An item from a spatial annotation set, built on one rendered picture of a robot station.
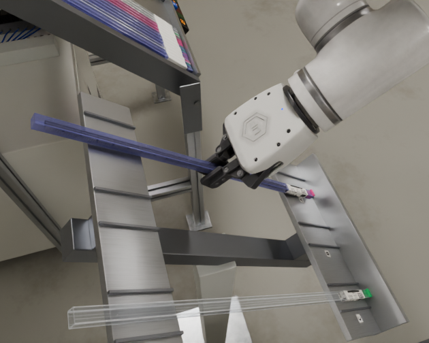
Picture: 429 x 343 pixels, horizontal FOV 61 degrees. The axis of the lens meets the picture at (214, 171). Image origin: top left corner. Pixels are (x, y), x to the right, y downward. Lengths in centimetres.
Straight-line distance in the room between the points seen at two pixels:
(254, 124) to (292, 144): 6
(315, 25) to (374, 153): 140
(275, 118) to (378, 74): 13
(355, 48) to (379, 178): 134
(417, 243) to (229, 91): 111
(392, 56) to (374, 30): 3
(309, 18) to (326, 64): 6
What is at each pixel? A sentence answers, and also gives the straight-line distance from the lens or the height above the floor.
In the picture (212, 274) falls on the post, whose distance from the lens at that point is 57.
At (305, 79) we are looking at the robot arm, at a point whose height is 105.
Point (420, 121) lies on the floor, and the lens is 207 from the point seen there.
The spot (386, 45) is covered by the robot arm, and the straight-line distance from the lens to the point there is 46.
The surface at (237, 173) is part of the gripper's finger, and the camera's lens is 50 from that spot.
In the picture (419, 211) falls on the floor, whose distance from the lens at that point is 175.
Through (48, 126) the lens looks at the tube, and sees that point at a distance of 41.
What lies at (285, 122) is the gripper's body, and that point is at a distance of 47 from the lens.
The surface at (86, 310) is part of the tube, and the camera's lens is 32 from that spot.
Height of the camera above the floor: 135
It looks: 56 degrees down
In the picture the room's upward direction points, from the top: straight up
